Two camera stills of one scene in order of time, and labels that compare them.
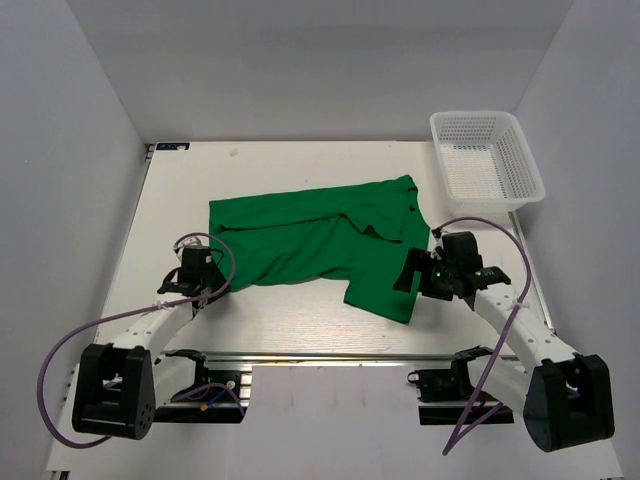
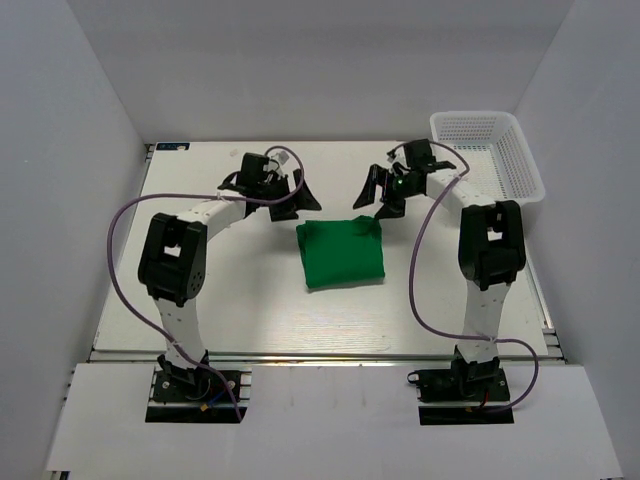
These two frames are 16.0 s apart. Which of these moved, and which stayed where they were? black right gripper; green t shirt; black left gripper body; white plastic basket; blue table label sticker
Moved: green t shirt; black left gripper body; black right gripper
Stayed: blue table label sticker; white plastic basket
